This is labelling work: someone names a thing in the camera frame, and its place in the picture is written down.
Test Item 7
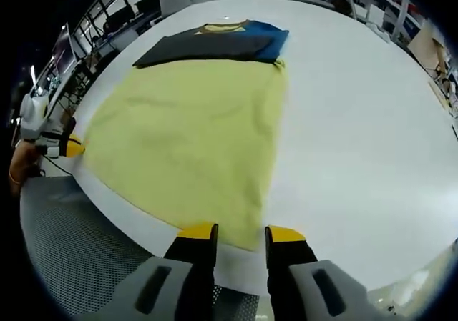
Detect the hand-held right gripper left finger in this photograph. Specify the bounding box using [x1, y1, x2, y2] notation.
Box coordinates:
[77, 222, 219, 321]

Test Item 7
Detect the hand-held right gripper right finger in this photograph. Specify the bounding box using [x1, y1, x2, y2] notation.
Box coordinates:
[264, 224, 375, 321]

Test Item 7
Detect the yellow blue grey garment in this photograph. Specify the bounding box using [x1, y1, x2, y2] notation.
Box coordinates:
[83, 19, 291, 252]

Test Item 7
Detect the person's left hand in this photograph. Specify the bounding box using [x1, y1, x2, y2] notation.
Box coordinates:
[9, 140, 44, 183]

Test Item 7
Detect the grey mesh chair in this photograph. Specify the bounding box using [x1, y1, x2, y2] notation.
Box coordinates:
[19, 176, 260, 317]

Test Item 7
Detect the black desk monitor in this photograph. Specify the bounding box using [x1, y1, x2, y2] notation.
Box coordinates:
[135, 0, 162, 13]
[107, 6, 135, 27]

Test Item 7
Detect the light wooden board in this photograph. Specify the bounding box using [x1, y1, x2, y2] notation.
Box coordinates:
[427, 81, 457, 111]

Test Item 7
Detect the white crumpled cloth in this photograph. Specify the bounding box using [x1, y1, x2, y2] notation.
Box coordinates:
[366, 22, 393, 43]

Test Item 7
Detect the black office chair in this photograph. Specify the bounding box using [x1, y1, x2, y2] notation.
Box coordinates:
[331, 0, 355, 16]

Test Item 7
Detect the black cable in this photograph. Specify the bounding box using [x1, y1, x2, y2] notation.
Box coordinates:
[37, 149, 74, 175]

